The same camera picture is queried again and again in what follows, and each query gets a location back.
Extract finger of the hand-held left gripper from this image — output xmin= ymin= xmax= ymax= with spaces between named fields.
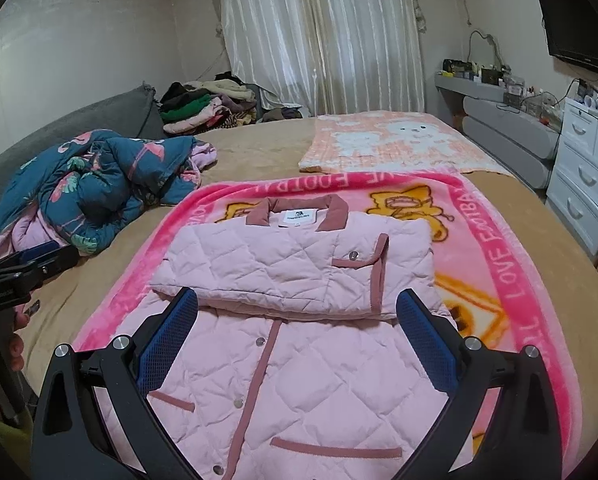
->
xmin=25 ymin=245 xmax=80 ymax=289
xmin=15 ymin=241 xmax=60 ymax=264

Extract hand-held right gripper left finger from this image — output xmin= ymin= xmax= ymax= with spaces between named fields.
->
xmin=30 ymin=287 xmax=200 ymax=480

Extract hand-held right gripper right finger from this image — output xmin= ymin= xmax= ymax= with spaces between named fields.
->
xmin=396 ymin=287 xmax=564 ymax=480

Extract pink quilted jacket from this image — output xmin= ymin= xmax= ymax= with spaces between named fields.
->
xmin=94 ymin=194 xmax=486 ymax=480

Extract pile of folded clothes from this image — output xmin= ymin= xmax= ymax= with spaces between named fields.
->
xmin=158 ymin=72 xmax=308 ymax=137

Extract person's left hand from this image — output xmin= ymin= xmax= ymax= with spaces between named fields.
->
xmin=6 ymin=310 xmax=28 ymax=372

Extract teal floral duvet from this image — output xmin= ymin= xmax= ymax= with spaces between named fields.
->
xmin=0 ymin=129 xmax=218 ymax=262

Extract pink cartoon printed blanket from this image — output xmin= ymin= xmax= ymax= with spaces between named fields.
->
xmin=71 ymin=170 xmax=583 ymax=480

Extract grey padded headboard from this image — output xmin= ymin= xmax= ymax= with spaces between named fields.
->
xmin=0 ymin=81 xmax=166 ymax=201

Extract peach bear print blanket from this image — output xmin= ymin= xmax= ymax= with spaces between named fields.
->
xmin=298 ymin=111 xmax=515 ymax=177

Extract bed with tan sheet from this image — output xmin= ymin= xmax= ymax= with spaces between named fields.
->
xmin=9 ymin=112 xmax=598 ymax=411

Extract white drawer chest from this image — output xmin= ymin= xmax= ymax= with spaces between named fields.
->
xmin=545 ymin=96 xmax=598 ymax=262

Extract assorted small bottles and boxes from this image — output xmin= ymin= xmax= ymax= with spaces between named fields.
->
xmin=442 ymin=58 xmax=565 ymax=121

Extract pile of dark small devices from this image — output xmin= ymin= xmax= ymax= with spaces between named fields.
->
xmin=573 ymin=79 xmax=598 ymax=122

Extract white curtain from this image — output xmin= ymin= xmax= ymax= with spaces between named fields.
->
xmin=218 ymin=0 xmax=426 ymax=117

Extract black television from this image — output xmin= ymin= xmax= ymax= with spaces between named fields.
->
xmin=538 ymin=0 xmax=598 ymax=81

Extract grey padded bed rail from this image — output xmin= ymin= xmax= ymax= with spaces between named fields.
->
xmin=462 ymin=95 xmax=563 ymax=190

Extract grey wall shelf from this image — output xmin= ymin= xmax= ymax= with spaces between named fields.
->
xmin=435 ymin=71 xmax=511 ymax=107

